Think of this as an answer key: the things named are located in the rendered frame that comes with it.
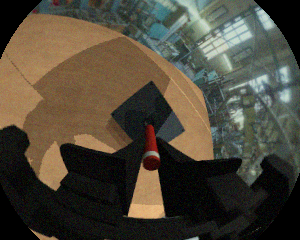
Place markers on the red peg with white band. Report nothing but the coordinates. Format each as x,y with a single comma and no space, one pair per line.
150,156

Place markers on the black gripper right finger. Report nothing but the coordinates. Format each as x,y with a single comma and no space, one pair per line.
179,175

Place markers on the grey sloped panel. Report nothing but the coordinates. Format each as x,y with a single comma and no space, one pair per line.
148,107

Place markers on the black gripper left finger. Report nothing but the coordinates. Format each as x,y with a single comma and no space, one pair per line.
119,168

